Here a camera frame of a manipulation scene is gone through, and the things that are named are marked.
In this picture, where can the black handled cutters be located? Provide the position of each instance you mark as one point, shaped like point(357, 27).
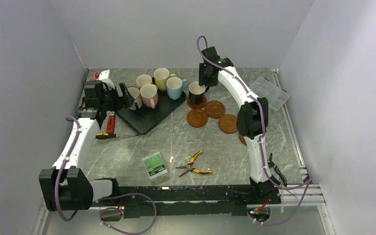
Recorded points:
point(271, 164)

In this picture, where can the white ribbed mug black handle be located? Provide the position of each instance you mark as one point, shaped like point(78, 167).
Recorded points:
point(136, 95)

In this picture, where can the black yellow screwdriver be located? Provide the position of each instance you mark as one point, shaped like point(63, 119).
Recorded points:
point(107, 136)

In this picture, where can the blue mug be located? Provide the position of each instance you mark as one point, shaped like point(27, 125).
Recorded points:
point(175, 87)

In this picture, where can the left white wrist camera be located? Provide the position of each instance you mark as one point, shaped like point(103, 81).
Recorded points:
point(103, 76)

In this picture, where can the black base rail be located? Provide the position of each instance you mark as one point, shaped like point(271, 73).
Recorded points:
point(235, 200)

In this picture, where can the pink mug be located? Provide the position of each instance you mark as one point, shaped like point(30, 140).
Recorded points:
point(149, 95)

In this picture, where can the green mug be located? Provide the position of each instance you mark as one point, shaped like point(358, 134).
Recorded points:
point(161, 75)

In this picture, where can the black plastic tray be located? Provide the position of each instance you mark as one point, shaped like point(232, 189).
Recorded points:
point(145, 119)

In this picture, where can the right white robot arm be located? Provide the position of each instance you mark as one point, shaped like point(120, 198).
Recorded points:
point(251, 120)

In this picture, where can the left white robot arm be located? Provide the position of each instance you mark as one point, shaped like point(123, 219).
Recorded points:
point(65, 186)

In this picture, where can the yellow mug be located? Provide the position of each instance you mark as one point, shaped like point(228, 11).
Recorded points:
point(144, 79)

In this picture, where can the green screw bit box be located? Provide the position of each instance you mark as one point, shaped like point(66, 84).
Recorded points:
point(155, 167)

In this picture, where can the clear plastic organizer box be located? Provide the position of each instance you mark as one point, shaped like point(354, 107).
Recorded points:
point(276, 96)

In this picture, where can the brown wooden coaster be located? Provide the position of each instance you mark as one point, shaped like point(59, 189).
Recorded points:
point(227, 123)
point(197, 106)
point(197, 118)
point(242, 139)
point(215, 109)

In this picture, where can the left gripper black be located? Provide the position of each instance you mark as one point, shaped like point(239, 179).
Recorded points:
point(119, 99)

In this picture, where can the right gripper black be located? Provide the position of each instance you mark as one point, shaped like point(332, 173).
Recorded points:
point(202, 81)

